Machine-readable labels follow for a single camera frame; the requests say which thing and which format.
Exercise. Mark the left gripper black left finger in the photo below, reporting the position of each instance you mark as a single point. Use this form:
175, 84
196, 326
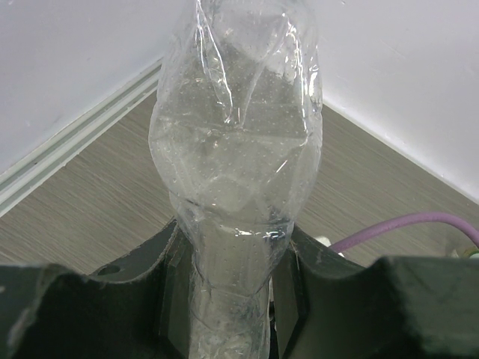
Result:
133, 307

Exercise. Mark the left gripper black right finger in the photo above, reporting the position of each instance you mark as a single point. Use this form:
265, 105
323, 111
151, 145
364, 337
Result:
399, 307

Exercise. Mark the clear plastic bottle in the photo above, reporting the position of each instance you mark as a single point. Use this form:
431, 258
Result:
236, 136

